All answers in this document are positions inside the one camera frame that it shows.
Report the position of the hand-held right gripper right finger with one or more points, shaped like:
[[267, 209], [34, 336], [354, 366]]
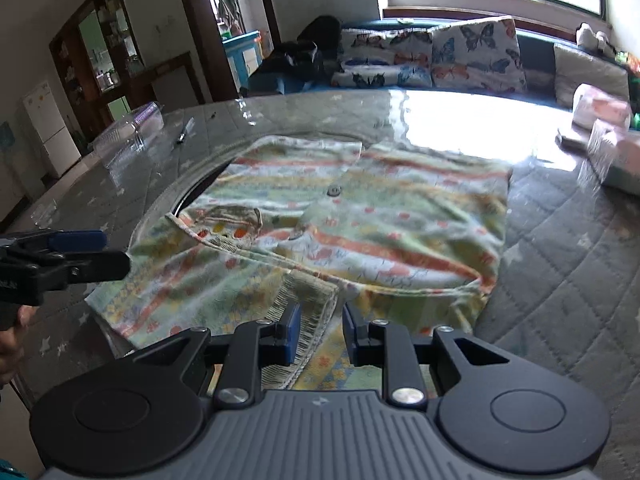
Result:
[[353, 339]]

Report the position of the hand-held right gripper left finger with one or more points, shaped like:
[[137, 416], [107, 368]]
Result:
[[292, 334]]

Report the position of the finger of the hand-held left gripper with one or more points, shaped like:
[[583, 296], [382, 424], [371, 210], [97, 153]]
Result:
[[77, 240], [100, 266]]

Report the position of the floral striped shirt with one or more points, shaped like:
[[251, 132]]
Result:
[[350, 220]]

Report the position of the person's left hand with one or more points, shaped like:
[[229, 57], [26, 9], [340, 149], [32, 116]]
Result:
[[9, 355]]

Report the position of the white refrigerator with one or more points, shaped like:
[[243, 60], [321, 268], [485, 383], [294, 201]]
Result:
[[50, 127]]

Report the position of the clear plastic container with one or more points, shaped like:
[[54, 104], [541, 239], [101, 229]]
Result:
[[127, 132]]

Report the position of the pen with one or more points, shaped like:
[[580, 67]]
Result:
[[185, 131]]

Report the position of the dark wooden cabinet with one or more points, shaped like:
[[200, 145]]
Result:
[[97, 55]]

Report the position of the grey quilted table cover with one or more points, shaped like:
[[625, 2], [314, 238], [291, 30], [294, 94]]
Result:
[[560, 260]]

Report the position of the blue storage box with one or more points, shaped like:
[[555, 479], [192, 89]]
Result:
[[242, 57]]

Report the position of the black bag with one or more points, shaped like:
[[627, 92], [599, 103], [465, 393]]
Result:
[[305, 52]]

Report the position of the butterfly print cushion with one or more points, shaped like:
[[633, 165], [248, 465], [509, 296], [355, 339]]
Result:
[[477, 55], [382, 57]]

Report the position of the clear wrapped box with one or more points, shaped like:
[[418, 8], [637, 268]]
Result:
[[617, 157]]

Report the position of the teal sofa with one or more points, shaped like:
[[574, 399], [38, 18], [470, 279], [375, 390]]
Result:
[[537, 55]]

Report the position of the pink tissue pack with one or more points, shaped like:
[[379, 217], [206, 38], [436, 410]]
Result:
[[600, 105]]

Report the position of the grey cushion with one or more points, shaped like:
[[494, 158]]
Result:
[[590, 75]]

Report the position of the white plush toy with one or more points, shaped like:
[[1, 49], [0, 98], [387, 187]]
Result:
[[592, 36]]

